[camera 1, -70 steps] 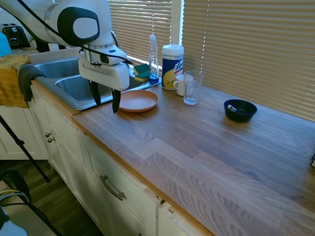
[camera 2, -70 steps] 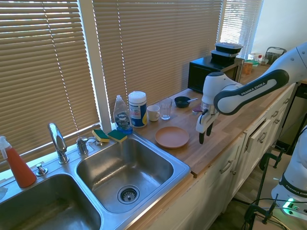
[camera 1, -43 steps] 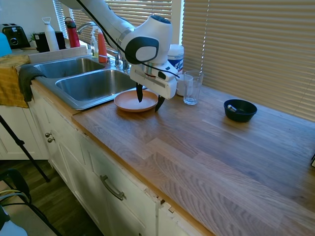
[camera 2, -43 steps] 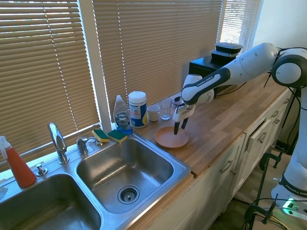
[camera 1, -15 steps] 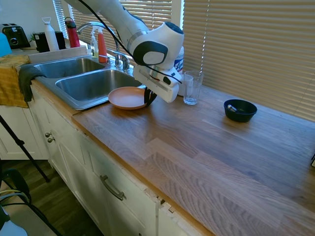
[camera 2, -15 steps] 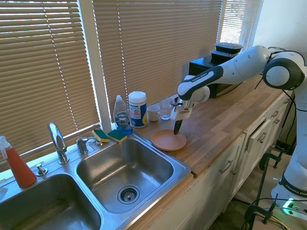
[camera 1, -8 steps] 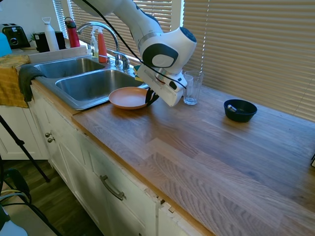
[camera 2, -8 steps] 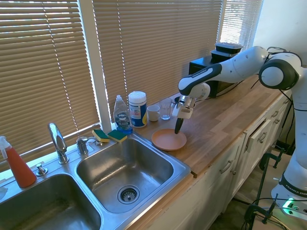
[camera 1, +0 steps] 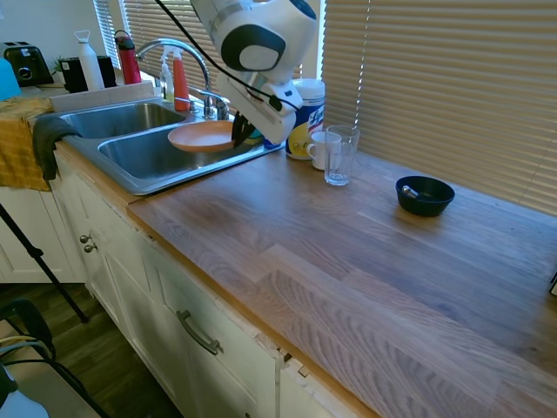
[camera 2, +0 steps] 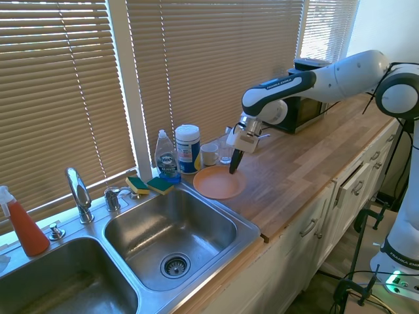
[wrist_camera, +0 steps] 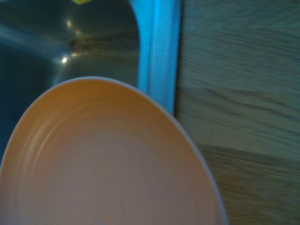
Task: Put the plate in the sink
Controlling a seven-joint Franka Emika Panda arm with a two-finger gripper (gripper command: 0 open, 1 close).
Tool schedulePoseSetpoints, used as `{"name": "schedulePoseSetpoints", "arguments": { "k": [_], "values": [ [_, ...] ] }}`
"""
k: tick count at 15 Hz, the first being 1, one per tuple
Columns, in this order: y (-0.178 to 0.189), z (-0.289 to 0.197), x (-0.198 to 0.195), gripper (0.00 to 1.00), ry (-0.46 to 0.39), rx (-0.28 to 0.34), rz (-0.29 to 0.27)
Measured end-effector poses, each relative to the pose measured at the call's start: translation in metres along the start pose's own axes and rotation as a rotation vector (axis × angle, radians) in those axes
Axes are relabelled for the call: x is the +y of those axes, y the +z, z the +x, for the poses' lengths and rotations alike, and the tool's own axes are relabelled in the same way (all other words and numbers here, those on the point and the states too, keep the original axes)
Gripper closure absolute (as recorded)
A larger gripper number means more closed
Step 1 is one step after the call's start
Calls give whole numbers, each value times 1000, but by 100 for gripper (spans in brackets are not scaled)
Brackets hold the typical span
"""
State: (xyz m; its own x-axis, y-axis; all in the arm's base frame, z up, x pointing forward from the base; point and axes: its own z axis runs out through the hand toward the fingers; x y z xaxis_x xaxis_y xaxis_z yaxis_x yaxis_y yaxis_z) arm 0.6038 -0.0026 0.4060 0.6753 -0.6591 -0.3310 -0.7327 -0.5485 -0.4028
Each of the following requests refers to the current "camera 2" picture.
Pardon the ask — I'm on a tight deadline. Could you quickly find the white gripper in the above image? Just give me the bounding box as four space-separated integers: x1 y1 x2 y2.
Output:
228 130 260 175

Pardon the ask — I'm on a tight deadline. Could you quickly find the white ceramic mug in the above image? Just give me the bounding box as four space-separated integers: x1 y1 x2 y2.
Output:
200 143 219 167

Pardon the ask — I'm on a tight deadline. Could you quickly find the stainless steel double sink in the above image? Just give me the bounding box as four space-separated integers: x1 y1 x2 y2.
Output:
0 181 263 314

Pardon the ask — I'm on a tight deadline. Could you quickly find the metal sink drain strainer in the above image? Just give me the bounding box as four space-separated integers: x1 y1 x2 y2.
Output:
159 251 191 279

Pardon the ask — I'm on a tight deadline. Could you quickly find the chrome sink side sprayer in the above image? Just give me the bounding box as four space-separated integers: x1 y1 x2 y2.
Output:
103 186 131 212

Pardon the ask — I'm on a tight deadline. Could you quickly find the chrome sink faucet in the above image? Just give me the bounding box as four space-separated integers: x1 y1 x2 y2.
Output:
64 167 95 224

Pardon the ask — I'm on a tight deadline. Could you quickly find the small chrome sink knob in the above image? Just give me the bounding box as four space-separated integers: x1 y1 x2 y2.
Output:
48 222 66 241

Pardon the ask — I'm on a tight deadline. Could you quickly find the clear drinking glass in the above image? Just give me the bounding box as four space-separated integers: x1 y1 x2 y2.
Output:
218 135 234 165

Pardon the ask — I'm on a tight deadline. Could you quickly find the orange round plate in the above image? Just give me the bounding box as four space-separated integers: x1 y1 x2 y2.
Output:
192 165 247 200

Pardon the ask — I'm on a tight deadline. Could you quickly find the white wipes canister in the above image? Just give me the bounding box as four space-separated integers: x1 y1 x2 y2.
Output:
174 124 202 175

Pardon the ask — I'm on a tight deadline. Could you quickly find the clear Dawn dish soap bottle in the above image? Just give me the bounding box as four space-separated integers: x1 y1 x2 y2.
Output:
154 129 182 184

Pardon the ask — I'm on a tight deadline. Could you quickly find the yellow green sponge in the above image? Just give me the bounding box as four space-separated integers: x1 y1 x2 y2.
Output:
146 177 175 196
125 176 151 196

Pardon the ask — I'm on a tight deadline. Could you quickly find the black toaster oven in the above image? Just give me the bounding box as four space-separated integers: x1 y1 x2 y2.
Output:
274 58 331 135

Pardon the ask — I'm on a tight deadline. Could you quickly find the white kitchen cabinet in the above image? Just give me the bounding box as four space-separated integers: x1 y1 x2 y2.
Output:
176 119 409 314

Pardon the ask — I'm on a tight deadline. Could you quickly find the black C-clamp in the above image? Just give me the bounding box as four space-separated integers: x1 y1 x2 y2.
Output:
333 263 382 314
354 201 391 232

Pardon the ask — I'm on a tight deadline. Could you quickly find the narrow beige window blind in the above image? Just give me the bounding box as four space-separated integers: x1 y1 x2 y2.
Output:
300 0 360 63

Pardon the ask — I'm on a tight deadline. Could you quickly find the wide beige window blind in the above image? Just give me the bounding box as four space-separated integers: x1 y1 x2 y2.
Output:
0 0 137 227

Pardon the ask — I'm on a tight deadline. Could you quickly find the orange spray bottle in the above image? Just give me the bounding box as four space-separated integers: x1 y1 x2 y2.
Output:
0 185 51 257

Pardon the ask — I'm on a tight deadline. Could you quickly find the white window frame post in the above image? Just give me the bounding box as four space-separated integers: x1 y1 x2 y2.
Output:
107 0 155 179

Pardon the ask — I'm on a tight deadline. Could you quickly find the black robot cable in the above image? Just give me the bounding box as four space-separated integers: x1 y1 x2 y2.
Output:
361 61 395 116

